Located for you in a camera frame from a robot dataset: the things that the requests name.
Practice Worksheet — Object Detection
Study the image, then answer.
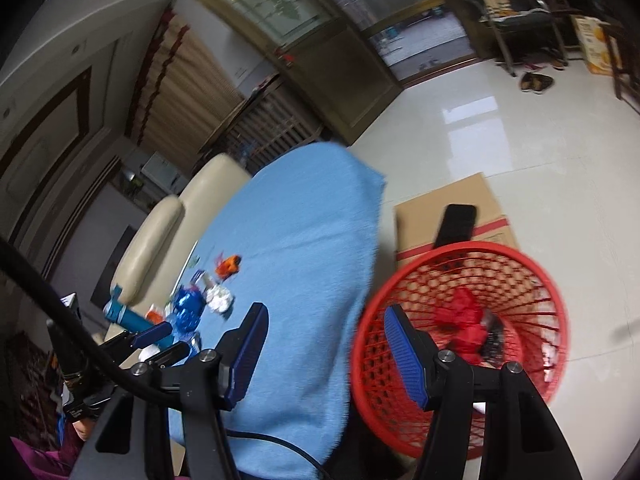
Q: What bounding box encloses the beige sofa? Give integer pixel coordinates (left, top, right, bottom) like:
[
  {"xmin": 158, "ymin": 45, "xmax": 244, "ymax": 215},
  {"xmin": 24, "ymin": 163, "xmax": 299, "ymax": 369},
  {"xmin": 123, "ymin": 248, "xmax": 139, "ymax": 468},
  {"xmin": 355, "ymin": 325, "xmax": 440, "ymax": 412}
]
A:
[{"xmin": 102, "ymin": 152, "xmax": 253, "ymax": 361}]

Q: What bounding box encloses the black chair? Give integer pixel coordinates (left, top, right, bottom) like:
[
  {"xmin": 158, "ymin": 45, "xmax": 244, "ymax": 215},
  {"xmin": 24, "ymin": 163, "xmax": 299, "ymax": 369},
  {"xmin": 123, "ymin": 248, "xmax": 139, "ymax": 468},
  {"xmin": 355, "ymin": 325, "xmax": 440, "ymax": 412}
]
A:
[{"xmin": 477, "ymin": 0, "xmax": 571, "ymax": 77}]

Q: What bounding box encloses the orange wrapper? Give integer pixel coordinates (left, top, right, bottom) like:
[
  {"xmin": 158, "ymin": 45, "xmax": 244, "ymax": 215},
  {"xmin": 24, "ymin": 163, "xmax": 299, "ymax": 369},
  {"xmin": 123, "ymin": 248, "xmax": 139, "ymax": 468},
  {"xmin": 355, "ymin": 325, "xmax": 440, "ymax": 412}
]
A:
[{"xmin": 214, "ymin": 254, "xmax": 242, "ymax": 281}]

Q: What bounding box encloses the wooden stool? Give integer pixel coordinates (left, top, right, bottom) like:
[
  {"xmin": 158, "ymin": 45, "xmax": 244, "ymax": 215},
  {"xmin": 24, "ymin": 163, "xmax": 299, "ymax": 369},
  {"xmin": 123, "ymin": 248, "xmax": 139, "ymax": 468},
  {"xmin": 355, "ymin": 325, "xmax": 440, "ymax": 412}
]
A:
[{"xmin": 600, "ymin": 20, "xmax": 640, "ymax": 111}]

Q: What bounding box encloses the teal tube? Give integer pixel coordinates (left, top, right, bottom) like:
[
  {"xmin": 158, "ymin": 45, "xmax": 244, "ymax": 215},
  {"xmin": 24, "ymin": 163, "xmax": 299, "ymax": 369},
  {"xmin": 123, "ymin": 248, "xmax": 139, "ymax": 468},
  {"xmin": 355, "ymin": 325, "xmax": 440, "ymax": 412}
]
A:
[{"xmin": 102, "ymin": 284, "xmax": 161, "ymax": 336}]

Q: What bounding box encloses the black phone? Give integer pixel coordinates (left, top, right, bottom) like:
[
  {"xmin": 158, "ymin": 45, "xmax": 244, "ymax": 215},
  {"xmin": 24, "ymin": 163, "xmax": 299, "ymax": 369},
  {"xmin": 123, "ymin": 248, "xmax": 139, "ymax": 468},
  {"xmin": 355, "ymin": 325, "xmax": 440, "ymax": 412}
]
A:
[{"xmin": 432, "ymin": 204, "xmax": 477, "ymax": 251}]

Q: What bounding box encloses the dark crumpled wrapper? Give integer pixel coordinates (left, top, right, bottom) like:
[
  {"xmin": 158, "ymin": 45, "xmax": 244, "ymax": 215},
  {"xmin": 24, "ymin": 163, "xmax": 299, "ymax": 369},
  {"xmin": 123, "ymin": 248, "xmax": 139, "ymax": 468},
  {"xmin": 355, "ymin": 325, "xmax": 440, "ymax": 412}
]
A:
[{"xmin": 480, "ymin": 312, "xmax": 507, "ymax": 361}]

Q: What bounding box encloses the person's purple clothing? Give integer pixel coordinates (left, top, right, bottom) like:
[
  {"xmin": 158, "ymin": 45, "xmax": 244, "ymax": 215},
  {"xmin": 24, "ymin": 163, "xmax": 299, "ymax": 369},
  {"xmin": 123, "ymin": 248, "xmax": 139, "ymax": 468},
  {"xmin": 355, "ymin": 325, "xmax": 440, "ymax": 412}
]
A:
[{"xmin": 0, "ymin": 435, "xmax": 73, "ymax": 480}]

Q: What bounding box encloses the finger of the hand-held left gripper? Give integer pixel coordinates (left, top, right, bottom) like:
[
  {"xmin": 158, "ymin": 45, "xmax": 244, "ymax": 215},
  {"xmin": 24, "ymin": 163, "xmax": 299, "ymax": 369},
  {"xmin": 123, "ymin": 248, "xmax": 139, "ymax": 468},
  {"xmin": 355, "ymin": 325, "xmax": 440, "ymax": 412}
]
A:
[
  {"xmin": 102, "ymin": 321, "xmax": 175, "ymax": 356},
  {"xmin": 145, "ymin": 337, "xmax": 202, "ymax": 367}
]

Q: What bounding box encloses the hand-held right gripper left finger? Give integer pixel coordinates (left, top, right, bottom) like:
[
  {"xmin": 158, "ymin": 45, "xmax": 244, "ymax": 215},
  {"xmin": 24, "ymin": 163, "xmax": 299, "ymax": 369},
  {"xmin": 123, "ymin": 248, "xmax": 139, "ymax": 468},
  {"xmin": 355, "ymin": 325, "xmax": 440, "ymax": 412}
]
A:
[{"xmin": 70, "ymin": 303, "xmax": 271, "ymax": 480}]

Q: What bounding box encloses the red plastic basket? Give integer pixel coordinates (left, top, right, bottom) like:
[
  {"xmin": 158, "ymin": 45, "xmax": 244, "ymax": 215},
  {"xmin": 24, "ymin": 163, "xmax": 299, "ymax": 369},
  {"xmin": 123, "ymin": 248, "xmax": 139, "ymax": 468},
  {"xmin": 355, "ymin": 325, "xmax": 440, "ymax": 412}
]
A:
[{"xmin": 348, "ymin": 241, "xmax": 569, "ymax": 459}]

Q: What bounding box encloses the white orange carton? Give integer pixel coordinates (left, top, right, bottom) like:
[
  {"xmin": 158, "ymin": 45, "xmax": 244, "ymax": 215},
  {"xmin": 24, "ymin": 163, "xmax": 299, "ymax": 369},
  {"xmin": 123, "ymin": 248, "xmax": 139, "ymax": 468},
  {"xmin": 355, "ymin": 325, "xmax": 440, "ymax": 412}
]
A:
[{"xmin": 575, "ymin": 16, "xmax": 613, "ymax": 75}]

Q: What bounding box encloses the white appliance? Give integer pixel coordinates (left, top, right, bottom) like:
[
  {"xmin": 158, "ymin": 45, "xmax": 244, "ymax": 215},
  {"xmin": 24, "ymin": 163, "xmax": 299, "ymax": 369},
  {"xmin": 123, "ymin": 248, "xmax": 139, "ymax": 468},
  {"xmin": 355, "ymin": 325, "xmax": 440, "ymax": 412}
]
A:
[{"xmin": 140, "ymin": 155, "xmax": 183, "ymax": 193}]

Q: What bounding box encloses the small red plastic bag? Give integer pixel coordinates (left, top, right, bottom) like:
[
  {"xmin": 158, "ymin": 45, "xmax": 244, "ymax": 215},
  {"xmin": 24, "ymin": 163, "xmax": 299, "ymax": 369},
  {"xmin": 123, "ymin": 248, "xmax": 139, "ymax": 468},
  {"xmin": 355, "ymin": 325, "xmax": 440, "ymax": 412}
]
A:
[{"xmin": 435, "ymin": 287, "xmax": 493, "ymax": 361}]

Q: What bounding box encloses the black cable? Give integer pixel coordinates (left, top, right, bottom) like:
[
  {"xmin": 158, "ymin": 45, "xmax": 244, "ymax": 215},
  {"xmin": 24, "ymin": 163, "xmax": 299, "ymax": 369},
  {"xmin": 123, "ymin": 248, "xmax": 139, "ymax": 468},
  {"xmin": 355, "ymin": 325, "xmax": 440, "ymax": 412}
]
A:
[
  {"xmin": 225, "ymin": 430, "xmax": 333, "ymax": 467},
  {"xmin": 0, "ymin": 236, "xmax": 151, "ymax": 398}
]

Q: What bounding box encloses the beige striped curtain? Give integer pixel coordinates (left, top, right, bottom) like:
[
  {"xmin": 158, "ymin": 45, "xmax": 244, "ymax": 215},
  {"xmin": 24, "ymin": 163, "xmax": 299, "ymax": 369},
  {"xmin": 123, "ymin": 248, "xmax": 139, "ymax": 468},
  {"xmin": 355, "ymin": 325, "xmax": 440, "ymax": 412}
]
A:
[{"xmin": 125, "ymin": 10, "xmax": 246, "ymax": 148}]

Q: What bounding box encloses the white ball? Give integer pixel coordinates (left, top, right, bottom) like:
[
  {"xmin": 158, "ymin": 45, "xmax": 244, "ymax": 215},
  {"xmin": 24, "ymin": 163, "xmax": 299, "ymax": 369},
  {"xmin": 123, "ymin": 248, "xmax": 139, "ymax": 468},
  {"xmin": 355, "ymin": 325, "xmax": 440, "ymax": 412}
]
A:
[{"xmin": 205, "ymin": 282, "xmax": 235, "ymax": 317}]

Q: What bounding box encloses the wooden glass door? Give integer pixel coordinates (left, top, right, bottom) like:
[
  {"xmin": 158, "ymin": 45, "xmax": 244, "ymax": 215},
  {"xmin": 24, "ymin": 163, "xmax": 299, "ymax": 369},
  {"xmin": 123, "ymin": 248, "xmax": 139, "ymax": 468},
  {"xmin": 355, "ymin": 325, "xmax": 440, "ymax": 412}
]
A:
[
  {"xmin": 182, "ymin": 0, "xmax": 405, "ymax": 145},
  {"xmin": 417, "ymin": 0, "xmax": 481, "ymax": 61}
]

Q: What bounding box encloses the wooden crib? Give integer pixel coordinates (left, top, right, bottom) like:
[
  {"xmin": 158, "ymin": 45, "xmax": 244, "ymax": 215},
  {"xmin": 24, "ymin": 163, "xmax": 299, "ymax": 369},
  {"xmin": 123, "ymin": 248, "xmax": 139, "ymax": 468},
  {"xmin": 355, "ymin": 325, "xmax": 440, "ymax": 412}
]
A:
[{"xmin": 200, "ymin": 72, "xmax": 326, "ymax": 171}]

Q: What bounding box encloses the cardboard box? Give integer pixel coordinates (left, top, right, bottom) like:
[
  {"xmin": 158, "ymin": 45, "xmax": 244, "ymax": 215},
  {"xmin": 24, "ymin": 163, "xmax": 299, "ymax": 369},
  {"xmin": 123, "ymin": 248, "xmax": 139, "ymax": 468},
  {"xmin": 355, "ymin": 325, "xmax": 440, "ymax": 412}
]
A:
[{"xmin": 393, "ymin": 172, "xmax": 521, "ymax": 273}]

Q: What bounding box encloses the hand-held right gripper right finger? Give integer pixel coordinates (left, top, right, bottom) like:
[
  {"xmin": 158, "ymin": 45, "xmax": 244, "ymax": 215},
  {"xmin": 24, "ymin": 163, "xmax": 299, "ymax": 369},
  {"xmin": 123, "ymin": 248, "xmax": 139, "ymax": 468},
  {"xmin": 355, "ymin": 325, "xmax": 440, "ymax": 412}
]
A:
[{"xmin": 384, "ymin": 305, "xmax": 583, "ymax": 480}]

